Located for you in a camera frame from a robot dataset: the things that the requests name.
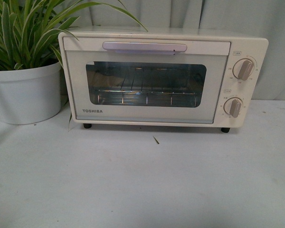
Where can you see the lower timer knob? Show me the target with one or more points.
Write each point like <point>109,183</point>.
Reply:
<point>233,106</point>

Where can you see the cream Toshiba toaster oven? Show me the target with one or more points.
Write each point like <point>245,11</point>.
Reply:
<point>241,47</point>

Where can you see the white plastic plant pot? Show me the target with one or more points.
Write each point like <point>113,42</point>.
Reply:
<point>31,95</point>

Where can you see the metal oven rack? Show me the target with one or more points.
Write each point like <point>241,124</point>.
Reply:
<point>159,87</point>

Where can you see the upper temperature knob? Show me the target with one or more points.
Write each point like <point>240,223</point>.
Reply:
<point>243,69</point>

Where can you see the green striped leafy plant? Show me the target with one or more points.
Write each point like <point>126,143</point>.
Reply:
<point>29,31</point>

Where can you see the beige oven door handle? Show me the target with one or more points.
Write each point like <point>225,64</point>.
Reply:
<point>144,48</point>

